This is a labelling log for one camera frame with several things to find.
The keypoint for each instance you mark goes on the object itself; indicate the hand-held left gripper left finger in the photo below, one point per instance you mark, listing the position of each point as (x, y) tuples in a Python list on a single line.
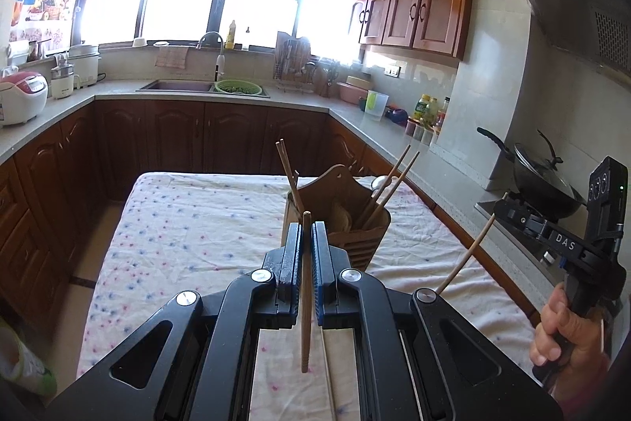
[(295, 273)]

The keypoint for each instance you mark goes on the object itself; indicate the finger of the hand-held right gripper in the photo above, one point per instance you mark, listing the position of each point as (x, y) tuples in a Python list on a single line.
[(517, 216)]

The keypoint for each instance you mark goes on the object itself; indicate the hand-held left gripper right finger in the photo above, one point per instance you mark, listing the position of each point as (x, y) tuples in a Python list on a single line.
[(319, 273)]

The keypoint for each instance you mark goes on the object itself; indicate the wooden utensil holder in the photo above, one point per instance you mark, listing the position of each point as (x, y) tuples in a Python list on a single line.
[(365, 238)]

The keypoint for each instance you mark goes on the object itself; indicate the light bamboo chopstick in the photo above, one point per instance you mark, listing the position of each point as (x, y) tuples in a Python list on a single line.
[(306, 342), (462, 259)]

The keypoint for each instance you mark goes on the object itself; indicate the dark wooden chopstick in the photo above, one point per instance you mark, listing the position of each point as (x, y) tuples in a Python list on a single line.
[(284, 167), (397, 181), (389, 176), (289, 164)]

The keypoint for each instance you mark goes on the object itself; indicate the long metal spoon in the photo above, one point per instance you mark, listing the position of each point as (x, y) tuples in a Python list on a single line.
[(380, 184)]

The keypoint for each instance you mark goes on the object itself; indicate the person's right forearm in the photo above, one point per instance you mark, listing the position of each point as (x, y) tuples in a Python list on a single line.
[(581, 396)]

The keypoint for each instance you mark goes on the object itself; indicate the person's right hand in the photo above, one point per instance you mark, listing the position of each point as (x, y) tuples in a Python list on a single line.
[(586, 347)]

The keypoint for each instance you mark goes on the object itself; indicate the black wok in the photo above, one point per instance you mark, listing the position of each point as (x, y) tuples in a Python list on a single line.
[(532, 199)]

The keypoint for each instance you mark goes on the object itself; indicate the glass wok lid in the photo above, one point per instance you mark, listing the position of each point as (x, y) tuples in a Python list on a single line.
[(542, 174)]

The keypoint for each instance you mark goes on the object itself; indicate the white floral tablecloth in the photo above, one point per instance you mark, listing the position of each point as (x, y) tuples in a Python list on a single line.
[(197, 228)]

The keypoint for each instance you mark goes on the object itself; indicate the spice jar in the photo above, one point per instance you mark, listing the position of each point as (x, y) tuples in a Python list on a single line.
[(426, 134), (418, 131), (410, 128)]

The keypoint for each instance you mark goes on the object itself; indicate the green glass bottle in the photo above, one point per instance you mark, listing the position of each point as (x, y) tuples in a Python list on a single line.
[(433, 113)]

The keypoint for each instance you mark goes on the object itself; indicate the yellow cap oil bottle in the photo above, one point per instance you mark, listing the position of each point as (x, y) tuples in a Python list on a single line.
[(421, 110)]

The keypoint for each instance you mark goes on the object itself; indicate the grey kitchen countertop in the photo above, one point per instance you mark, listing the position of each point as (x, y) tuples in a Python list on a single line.
[(374, 135)]

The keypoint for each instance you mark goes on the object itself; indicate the small blue container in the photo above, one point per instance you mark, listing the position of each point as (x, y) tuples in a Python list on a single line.
[(397, 115)]

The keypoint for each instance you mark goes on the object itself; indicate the green white jug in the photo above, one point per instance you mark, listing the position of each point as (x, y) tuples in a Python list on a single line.
[(377, 105)]

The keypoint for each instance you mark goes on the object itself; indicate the pink basin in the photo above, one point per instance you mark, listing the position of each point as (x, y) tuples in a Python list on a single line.
[(352, 93)]

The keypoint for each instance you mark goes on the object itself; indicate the wooden lower cabinets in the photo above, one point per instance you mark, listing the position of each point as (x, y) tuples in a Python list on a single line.
[(172, 135)]

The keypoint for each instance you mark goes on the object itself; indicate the metal dish rack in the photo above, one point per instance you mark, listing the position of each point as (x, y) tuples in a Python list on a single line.
[(296, 80)]

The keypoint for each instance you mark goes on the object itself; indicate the green colander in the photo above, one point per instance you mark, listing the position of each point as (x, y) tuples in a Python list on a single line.
[(238, 87)]

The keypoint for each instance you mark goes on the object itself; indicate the black kitchen scissors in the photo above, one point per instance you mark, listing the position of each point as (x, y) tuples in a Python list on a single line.
[(331, 78)]

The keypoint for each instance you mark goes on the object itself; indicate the steel range hood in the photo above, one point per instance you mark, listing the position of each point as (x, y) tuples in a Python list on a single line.
[(567, 6)]

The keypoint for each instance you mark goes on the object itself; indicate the steel kitchen sink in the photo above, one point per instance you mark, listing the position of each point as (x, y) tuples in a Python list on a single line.
[(172, 86)]

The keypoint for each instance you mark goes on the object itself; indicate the curved sink faucet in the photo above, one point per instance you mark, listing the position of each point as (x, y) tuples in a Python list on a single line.
[(220, 61)]

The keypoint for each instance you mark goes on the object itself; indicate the wooden cutting board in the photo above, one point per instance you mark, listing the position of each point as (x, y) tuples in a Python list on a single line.
[(283, 43)]

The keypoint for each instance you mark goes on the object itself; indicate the yellow dish soap bottle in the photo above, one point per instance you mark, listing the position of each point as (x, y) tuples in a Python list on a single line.
[(230, 37)]

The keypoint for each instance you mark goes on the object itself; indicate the hanging dish cloth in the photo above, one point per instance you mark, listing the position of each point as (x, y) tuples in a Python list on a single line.
[(171, 57)]

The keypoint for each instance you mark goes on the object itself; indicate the white bowl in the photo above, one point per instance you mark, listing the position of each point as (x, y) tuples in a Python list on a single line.
[(140, 42)]

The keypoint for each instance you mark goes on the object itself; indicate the green white object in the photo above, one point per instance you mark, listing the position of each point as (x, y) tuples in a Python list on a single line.
[(27, 366)]

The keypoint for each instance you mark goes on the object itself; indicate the large white cooker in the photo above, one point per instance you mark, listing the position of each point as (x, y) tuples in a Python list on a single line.
[(86, 66)]

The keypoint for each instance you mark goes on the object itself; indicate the small white blender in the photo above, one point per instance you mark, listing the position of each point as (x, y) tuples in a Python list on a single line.
[(62, 84)]

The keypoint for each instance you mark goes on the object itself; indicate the pink white rice cooker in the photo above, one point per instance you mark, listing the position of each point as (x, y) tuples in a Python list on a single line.
[(22, 98)]

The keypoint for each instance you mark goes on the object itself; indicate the wall socket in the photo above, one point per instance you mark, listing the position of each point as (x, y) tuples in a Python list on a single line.
[(392, 71)]

